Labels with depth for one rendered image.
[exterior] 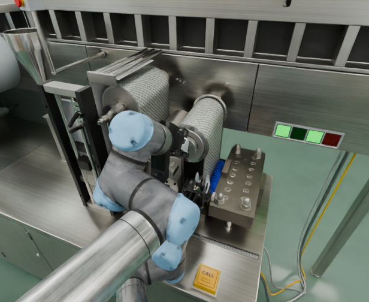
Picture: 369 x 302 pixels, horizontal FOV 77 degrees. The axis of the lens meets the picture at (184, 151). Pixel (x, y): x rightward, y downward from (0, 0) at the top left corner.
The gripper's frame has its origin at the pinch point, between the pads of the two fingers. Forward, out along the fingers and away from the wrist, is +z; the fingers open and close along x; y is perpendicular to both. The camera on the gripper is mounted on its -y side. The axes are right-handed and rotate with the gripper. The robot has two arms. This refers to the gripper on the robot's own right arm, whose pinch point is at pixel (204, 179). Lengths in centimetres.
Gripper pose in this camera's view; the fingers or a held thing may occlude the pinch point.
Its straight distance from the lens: 87.6
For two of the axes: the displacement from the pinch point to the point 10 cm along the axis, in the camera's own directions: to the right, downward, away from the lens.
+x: -9.3, -2.2, 2.9
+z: 3.7, -5.5, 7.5
